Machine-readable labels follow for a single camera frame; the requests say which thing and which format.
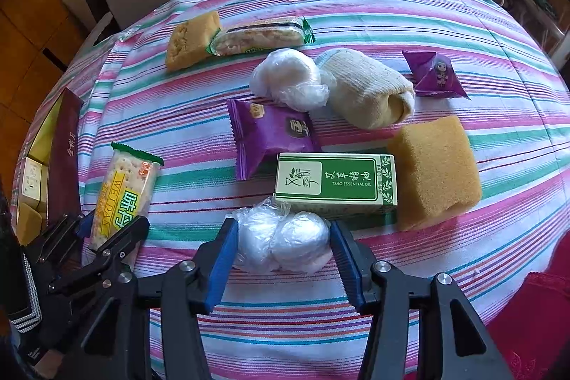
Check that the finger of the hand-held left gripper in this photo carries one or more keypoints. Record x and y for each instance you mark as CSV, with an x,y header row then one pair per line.
x,y
118,244
67,233

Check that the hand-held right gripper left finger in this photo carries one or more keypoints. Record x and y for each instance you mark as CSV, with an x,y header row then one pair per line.
x,y
220,268

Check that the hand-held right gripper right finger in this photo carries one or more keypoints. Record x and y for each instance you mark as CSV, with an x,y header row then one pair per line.
x,y
346,268

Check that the cracker packet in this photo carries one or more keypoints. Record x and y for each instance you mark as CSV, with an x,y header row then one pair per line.
x,y
127,193

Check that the golden gift box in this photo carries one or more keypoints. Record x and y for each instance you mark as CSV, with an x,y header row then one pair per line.
x,y
33,184

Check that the plastic-wrapped white double ball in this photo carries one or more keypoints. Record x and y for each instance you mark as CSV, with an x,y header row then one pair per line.
x,y
289,244

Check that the green and white box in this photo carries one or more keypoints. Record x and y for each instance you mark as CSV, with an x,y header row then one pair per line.
x,y
329,184

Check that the large yellow sponge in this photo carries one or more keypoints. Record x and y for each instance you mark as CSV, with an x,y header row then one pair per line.
x,y
434,173

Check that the purple snack packet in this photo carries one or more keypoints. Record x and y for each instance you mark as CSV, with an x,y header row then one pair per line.
x,y
267,135

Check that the small yellow sponge cake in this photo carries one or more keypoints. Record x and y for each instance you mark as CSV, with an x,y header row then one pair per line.
x,y
191,39

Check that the green-wrapped snack bar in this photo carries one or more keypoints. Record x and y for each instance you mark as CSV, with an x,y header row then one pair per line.
x,y
262,38

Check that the maroon box lid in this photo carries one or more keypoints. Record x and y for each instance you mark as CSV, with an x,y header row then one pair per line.
x,y
64,153

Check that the cream rolled sock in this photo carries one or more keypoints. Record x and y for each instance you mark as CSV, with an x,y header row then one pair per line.
x,y
365,90

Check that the red patterned cloth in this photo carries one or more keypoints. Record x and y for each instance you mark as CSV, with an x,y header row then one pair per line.
x,y
539,317

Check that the wooden cabinet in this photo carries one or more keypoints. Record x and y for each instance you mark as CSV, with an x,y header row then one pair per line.
x,y
26,28

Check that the purple triangular packet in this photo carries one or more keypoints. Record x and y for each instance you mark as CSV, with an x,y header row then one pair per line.
x,y
438,77

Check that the striped tablecloth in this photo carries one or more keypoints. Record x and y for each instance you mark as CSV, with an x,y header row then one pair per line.
x,y
400,24

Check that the wooden shelf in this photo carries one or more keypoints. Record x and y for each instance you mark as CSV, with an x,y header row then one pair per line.
x,y
543,15

